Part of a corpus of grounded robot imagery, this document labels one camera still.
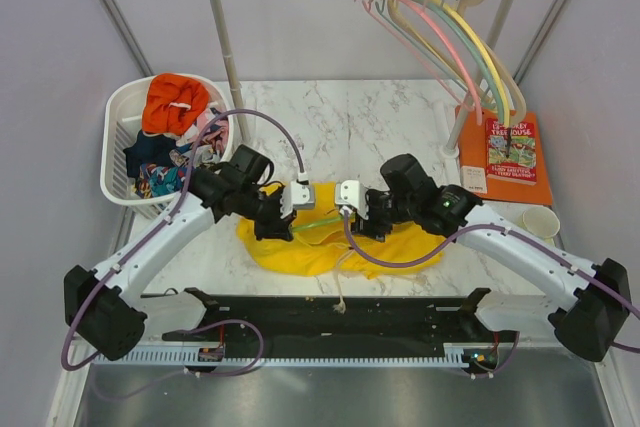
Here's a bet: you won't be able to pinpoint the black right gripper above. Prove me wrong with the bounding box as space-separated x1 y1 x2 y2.
351 187 417 243

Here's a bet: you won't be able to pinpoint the green hanger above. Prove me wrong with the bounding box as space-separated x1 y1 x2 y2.
292 216 342 233

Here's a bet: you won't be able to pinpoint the yellow shorts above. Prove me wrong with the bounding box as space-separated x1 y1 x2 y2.
236 182 444 279

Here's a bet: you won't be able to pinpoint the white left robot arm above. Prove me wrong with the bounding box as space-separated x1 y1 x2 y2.
63 146 308 361

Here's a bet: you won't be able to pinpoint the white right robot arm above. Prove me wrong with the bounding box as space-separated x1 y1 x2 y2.
335 153 639 362

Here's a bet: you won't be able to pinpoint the pink hanger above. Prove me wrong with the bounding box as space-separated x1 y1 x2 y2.
354 0 483 120

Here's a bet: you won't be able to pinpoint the yellow hanger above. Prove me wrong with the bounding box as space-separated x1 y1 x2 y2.
383 0 526 127

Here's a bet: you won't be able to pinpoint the pink patterned garment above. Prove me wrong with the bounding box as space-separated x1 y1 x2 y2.
176 107 229 165

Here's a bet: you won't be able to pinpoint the colourful comic print garment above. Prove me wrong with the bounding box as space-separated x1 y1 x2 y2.
132 163 189 199

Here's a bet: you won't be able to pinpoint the navy blue garment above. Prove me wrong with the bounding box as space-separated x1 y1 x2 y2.
123 131 182 178

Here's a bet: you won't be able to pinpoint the red storey treehouse book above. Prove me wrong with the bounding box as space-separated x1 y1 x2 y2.
485 119 537 185

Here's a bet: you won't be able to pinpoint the orange garment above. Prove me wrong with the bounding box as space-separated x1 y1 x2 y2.
141 73 210 136

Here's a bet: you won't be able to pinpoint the pale yellow mug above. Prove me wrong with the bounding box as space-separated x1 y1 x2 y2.
521 206 561 240

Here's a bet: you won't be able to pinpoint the white plastic laundry basket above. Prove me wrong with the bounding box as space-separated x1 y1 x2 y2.
100 74 238 219

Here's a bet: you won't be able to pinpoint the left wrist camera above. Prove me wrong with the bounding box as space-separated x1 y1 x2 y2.
280 172 316 219

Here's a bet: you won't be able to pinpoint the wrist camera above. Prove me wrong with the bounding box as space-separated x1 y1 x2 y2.
280 172 316 219
334 180 369 220

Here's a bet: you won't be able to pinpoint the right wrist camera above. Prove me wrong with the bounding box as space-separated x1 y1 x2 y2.
334 180 369 220

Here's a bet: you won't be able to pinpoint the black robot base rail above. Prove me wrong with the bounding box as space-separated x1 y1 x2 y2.
162 295 515 357

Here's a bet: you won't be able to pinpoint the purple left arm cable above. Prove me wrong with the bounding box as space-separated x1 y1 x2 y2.
60 109 307 373

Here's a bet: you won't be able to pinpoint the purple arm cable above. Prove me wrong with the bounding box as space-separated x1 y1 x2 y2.
342 211 640 381
60 109 307 373

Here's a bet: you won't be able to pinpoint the white slotted cable duct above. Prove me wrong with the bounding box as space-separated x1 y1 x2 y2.
93 343 469 369

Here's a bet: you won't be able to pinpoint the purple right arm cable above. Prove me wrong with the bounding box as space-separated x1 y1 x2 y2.
342 211 640 381

